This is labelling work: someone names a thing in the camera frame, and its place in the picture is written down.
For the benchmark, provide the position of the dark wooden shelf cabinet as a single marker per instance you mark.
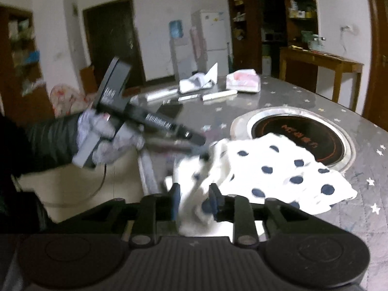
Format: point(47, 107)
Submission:
point(272, 21)

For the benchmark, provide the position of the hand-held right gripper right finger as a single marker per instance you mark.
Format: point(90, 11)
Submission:
point(214, 201)

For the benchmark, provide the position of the long white tube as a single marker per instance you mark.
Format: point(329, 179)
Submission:
point(157, 95)

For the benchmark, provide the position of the water dispenser with blue bottle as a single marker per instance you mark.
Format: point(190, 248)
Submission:
point(180, 51)

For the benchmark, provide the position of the white refrigerator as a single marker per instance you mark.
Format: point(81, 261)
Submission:
point(212, 42)

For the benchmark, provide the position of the wooden side table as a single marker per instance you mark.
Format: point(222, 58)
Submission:
point(321, 59)

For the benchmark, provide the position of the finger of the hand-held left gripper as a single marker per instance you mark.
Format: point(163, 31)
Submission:
point(195, 138)
point(182, 150)

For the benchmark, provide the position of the crumpled white paper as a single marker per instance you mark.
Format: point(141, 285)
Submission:
point(194, 83)

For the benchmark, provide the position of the cardboard box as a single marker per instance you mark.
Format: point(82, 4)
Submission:
point(88, 80)

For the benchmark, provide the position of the brown wooden door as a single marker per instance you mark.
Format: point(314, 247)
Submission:
point(377, 51)

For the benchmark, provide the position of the small white box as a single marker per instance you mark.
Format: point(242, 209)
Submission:
point(188, 97)

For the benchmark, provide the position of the person's left hand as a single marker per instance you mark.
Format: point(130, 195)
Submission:
point(106, 150)

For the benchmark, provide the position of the white polka dot garment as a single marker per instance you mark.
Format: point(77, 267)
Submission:
point(272, 169)

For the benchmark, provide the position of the dark doorway door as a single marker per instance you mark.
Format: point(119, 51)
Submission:
point(115, 42)

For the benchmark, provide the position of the pink tissue pack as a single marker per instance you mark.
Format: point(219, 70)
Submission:
point(242, 81)

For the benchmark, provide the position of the person's torso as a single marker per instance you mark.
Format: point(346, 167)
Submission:
point(18, 203)

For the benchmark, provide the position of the floral cushioned chair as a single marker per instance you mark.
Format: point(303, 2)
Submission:
point(69, 100)

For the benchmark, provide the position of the white stick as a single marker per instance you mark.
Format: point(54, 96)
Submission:
point(219, 95)

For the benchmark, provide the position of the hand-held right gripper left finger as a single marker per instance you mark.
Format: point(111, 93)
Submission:
point(175, 201)

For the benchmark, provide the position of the wooden bookshelf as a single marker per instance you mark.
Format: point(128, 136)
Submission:
point(18, 66)

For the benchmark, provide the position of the round black induction cooktop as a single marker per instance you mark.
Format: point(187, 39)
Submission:
point(318, 139)

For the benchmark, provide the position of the person's left forearm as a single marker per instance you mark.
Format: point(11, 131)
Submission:
point(45, 142)

